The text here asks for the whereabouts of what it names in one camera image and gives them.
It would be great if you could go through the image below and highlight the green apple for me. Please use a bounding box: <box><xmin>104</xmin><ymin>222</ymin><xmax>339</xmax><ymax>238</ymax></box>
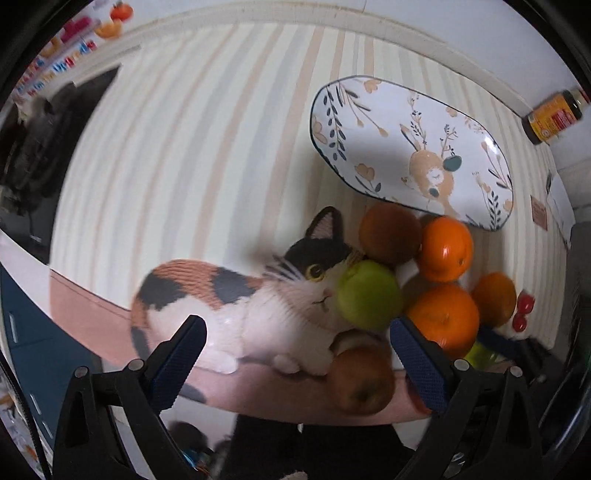
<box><xmin>337</xmin><ymin>260</ymin><xmax>404</xmax><ymax>332</ymax></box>
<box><xmin>464</xmin><ymin>341</ymin><xmax>498</xmax><ymax>371</ymax></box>

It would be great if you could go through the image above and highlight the dark blue drawer cabinet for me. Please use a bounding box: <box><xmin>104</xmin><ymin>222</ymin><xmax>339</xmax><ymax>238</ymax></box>
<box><xmin>1</xmin><ymin>269</ymin><xmax>103</xmax><ymax>446</ymax></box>

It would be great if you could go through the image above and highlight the lower red cherry tomato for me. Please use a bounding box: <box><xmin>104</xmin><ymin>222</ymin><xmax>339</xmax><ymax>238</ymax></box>
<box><xmin>512</xmin><ymin>312</ymin><xmax>528</xmax><ymax>333</ymax></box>

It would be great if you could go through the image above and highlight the red cherry tomato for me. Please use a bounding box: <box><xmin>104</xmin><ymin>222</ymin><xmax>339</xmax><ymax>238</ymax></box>
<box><xmin>512</xmin><ymin>312</ymin><xmax>528</xmax><ymax>333</ymax></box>
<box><xmin>517</xmin><ymin>291</ymin><xmax>536</xmax><ymax>315</ymax></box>

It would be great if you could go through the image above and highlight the large orange in front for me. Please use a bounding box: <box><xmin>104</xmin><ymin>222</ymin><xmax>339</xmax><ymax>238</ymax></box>
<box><xmin>405</xmin><ymin>283</ymin><xmax>480</xmax><ymax>360</ymax></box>

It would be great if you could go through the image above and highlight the upper red cherry tomato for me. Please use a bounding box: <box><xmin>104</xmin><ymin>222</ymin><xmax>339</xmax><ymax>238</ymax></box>
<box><xmin>517</xmin><ymin>291</ymin><xmax>536</xmax><ymax>315</ymax></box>

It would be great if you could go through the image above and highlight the orange at far right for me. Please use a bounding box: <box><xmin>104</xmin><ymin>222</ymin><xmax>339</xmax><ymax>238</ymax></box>
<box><xmin>471</xmin><ymin>272</ymin><xmax>517</xmax><ymax>328</ymax></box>

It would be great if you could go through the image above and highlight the reddish brown apple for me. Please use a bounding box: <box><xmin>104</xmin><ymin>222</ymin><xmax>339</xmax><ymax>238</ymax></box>
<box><xmin>327</xmin><ymin>345</ymin><xmax>396</xmax><ymax>416</ymax></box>

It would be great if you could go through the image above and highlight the bright orange upper right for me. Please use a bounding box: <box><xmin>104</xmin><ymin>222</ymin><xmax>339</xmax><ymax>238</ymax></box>
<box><xmin>417</xmin><ymin>216</ymin><xmax>474</xmax><ymax>283</ymax></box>

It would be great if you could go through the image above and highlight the dark orange at back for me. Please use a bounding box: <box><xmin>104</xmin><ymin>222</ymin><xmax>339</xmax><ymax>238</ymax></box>
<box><xmin>359</xmin><ymin>203</ymin><xmax>422</xmax><ymax>267</ymax></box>

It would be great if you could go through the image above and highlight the oval floral deer plate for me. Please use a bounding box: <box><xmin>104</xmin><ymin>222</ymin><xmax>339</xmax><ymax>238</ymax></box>
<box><xmin>310</xmin><ymin>76</ymin><xmax>514</xmax><ymax>231</ymax></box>

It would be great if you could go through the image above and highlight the black cloth on left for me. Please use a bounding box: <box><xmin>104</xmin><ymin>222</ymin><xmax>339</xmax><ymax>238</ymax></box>
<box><xmin>1</xmin><ymin>68</ymin><xmax>118</xmax><ymax>216</ymax></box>

